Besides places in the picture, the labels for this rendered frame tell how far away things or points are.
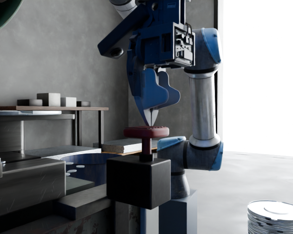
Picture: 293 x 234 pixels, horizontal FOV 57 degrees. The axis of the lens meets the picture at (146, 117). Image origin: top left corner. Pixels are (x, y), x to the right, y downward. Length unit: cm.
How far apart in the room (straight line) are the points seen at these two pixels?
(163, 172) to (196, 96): 53
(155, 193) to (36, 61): 433
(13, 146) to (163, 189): 33
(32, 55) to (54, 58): 39
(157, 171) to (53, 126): 438
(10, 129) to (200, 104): 60
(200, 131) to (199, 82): 18
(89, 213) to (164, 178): 13
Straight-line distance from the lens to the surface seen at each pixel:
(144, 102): 43
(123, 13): 69
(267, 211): 162
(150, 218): 60
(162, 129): 44
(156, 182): 44
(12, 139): 62
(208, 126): 99
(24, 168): 44
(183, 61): 43
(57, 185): 47
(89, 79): 533
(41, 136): 467
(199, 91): 94
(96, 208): 48
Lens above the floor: 79
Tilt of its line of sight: 1 degrees down
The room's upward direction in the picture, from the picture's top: straight up
